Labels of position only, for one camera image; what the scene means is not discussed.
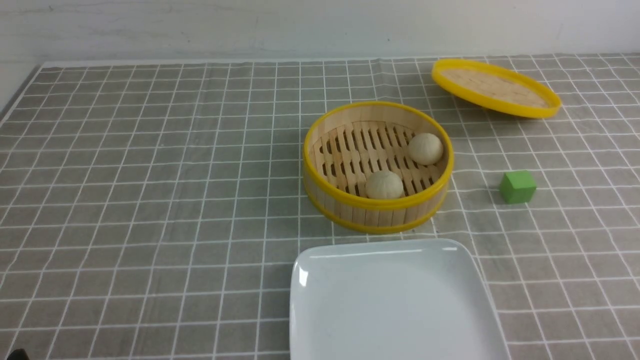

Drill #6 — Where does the yellow bamboo steamer lid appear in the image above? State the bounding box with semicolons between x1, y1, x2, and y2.
431;58;563;119

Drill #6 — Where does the yellow bamboo steamer basket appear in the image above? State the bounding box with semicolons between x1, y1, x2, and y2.
302;101;455;234

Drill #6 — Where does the steamed bun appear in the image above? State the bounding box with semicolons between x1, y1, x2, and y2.
407;133;444;166
365;170;405;199

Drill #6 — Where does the steamed bun front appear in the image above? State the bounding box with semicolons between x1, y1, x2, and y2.
365;170;405;199

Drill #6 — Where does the white square plate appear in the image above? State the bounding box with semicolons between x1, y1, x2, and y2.
289;238;510;360

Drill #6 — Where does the grey checked tablecloth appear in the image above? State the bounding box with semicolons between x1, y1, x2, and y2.
0;54;640;360

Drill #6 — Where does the green cube block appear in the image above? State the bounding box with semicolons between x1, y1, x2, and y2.
499;170;537;204

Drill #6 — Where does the steamed bun back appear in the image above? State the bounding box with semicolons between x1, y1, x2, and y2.
407;133;444;166

